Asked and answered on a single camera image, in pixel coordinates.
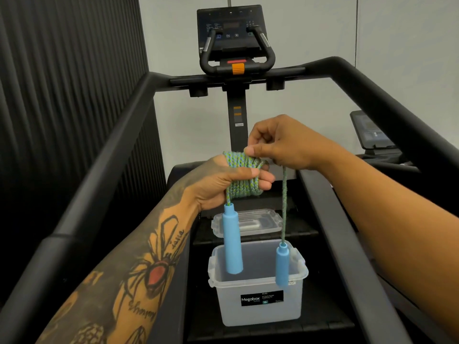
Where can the clear plastic storage box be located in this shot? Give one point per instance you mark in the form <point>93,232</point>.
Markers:
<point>229,308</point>

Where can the clear plastic box lid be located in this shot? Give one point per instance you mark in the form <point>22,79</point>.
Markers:
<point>266,219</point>

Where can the person's left forearm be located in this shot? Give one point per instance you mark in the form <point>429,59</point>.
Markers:
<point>136,268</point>

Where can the person's right hand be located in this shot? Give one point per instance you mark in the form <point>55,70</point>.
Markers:
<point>294,145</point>

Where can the black machine console panel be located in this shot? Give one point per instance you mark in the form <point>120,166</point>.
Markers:
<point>233,17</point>

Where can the person's right thumb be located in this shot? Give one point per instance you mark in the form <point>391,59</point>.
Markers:
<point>258,151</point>

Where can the person's left hand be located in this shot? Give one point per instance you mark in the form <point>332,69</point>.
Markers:
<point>209,184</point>

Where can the black stair climber machine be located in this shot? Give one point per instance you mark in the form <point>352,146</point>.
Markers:
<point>107,150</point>

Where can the person's left thumb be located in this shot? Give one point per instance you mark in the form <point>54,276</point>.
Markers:
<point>240,173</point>

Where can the person's right forearm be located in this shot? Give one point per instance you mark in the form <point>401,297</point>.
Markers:
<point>391,218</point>

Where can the black exercise machine with screen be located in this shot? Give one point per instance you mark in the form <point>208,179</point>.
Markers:
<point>371,130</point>

